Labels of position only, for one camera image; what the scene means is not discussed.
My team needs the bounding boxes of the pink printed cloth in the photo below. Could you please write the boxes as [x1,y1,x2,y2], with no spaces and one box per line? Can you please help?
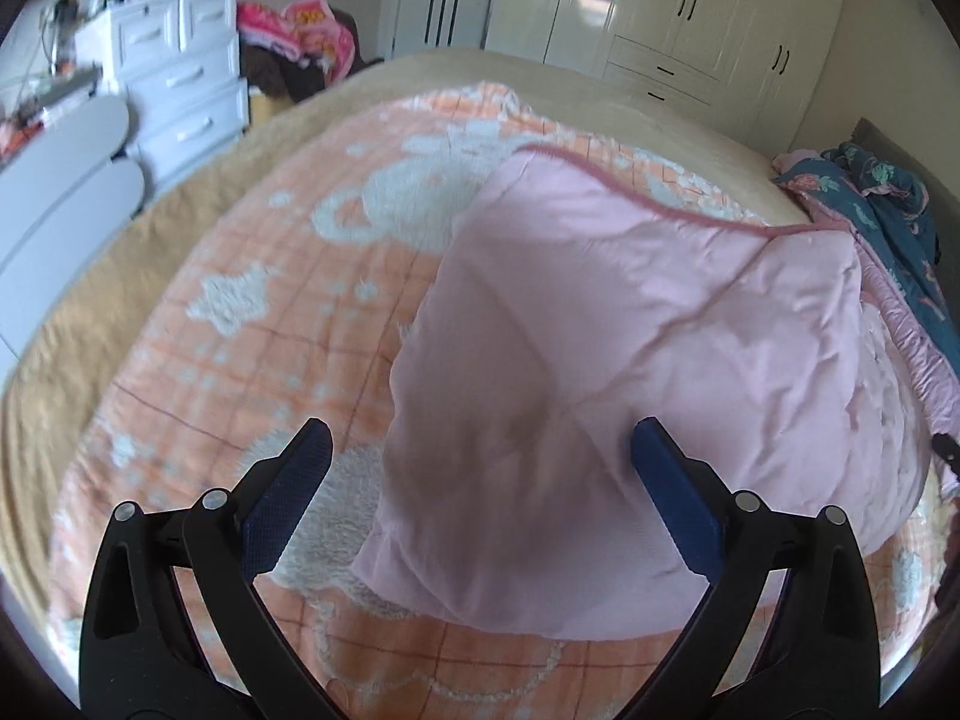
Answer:
[237,0,359,68]

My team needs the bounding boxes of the pink padded jacket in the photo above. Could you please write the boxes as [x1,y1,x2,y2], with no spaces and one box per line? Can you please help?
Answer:
[352,146,927,642]

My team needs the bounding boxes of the white drawer chest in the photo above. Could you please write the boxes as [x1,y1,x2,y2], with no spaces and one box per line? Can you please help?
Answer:
[75,0,250,192]

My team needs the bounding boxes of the beige bed sheet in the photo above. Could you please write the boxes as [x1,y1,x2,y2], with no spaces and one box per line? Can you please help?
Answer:
[0,49,811,601]

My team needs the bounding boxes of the blue floral quilt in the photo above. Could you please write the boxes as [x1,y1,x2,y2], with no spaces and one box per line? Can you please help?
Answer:
[772,141,960,421]

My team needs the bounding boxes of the dark brown cloth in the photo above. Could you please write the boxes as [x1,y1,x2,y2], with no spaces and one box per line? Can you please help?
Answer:
[238,37,362,104]

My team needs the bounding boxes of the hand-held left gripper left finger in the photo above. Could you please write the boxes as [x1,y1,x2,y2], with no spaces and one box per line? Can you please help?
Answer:
[79,418,346,720]

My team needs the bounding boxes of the white wardrobe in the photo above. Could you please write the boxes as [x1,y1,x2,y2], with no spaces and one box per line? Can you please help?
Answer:
[484,0,852,158]

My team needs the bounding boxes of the orange patterned blanket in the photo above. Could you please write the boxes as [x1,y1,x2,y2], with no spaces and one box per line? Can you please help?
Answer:
[49,81,946,720]

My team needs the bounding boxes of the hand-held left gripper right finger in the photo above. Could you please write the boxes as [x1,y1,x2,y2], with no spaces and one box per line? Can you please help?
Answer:
[622,418,882,720]

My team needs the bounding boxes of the white oval board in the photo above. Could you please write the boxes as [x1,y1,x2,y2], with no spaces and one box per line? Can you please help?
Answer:
[0,94,132,203]
[0,159,145,361]

